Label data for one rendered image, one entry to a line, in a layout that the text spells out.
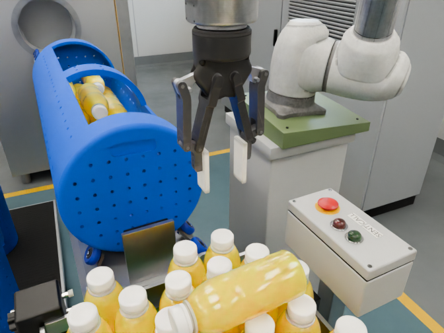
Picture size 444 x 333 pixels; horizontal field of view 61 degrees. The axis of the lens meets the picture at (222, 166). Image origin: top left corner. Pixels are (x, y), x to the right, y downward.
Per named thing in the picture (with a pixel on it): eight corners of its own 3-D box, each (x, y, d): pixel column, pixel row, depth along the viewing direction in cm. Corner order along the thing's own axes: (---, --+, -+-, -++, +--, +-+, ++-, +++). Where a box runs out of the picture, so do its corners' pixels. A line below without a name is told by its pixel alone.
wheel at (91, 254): (100, 239, 78) (91, 237, 77) (104, 253, 75) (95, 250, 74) (89, 256, 79) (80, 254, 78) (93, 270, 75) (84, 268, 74)
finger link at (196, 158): (201, 139, 52) (182, 143, 51) (203, 170, 54) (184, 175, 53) (197, 135, 53) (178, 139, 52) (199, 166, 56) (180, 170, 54)
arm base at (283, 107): (290, 90, 139) (293, 76, 136) (327, 114, 122) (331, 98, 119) (246, 94, 132) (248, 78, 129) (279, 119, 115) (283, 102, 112)
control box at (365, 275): (323, 227, 78) (330, 185, 73) (402, 296, 62) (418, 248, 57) (283, 242, 74) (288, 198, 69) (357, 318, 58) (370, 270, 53)
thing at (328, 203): (328, 199, 69) (329, 194, 69) (341, 209, 66) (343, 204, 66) (312, 204, 68) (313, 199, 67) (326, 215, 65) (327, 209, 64)
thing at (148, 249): (174, 261, 79) (170, 213, 73) (178, 269, 77) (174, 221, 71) (127, 277, 75) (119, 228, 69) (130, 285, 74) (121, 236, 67)
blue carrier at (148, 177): (116, 109, 153) (109, 36, 140) (203, 233, 85) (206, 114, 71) (40, 117, 141) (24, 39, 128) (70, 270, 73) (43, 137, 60)
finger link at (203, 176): (209, 151, 53) (204, 152, 52) (209, 193, 56) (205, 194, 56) (200, 143, 55) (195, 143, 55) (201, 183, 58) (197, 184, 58)
